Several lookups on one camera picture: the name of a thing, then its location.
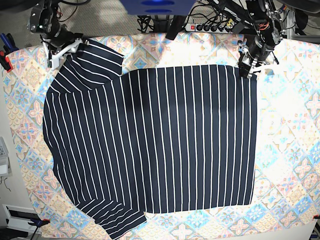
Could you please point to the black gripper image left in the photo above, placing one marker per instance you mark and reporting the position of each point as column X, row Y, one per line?
column 56, row 46

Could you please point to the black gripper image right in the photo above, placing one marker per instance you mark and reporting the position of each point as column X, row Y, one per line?
column 250, row 49

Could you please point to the navy white striped T-shirt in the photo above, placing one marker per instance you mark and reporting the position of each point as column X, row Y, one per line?
column 155, row 140

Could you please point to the red black clamp upper left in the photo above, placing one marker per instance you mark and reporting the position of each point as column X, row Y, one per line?
column 9, row 47

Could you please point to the white power strip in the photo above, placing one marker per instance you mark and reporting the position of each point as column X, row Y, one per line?
column 225, row 27

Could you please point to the white device left edge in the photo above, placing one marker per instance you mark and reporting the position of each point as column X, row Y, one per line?
column 5, row 167

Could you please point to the white box lower left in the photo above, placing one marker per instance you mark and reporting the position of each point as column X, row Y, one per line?
column 18, row 218

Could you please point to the orange clamp lower right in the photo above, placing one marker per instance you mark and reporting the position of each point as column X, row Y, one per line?
column 316, row 217

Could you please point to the blue black clamp lower left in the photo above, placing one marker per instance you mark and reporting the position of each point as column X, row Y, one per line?
column 38, row 222

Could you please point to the black center post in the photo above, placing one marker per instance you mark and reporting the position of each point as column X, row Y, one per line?
column 176, row 26

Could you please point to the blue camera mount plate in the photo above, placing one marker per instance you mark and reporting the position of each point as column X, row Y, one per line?
column 158, row 7

